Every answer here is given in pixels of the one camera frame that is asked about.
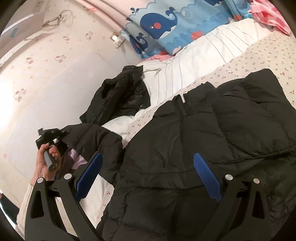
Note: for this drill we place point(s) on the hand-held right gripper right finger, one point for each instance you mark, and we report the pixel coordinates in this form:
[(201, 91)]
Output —
[(204, 173)]

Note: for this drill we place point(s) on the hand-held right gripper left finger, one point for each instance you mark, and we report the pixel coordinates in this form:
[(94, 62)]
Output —
[(91, 169)]

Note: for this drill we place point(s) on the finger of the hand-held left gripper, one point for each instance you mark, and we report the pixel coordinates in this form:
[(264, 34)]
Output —
[(56, 134)]

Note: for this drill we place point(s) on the large black puffer jacket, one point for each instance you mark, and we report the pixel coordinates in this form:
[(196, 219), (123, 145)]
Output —
[(185, 139)]

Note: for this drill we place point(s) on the person's left forearm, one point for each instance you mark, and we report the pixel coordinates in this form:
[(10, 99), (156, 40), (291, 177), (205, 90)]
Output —
[(24, 204)]

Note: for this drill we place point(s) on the person's left hand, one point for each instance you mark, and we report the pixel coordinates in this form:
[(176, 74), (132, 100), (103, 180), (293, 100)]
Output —
[(39, 166)]

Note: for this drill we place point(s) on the crumpled black jacket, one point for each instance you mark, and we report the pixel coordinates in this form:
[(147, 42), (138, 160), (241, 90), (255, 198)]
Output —
[(115, 97)]

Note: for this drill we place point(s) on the cardboard box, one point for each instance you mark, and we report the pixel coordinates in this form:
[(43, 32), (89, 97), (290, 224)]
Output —
[(20, 30)]

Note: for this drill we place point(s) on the white quilt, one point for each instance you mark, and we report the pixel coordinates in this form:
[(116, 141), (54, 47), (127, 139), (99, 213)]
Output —
[(196, 53)]

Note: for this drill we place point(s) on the cherry print bedsheet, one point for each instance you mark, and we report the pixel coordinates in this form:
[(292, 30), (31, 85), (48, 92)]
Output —
[(254, 60)]

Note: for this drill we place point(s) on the small pink garment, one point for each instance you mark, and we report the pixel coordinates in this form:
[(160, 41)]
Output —
[(159, 57)]

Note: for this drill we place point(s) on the blue whale print blanket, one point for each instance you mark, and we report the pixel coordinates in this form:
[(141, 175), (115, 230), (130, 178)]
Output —
[(175, 25)]

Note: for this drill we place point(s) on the blue whale print pillow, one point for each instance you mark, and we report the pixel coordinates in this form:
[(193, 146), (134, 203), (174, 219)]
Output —
[(238, 9)]

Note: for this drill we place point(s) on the pink patterned cloth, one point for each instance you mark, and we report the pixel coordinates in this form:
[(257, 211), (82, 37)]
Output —
[(270, 16)]

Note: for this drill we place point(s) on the wall socket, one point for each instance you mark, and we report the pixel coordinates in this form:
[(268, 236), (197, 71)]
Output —
[(117, 39)]

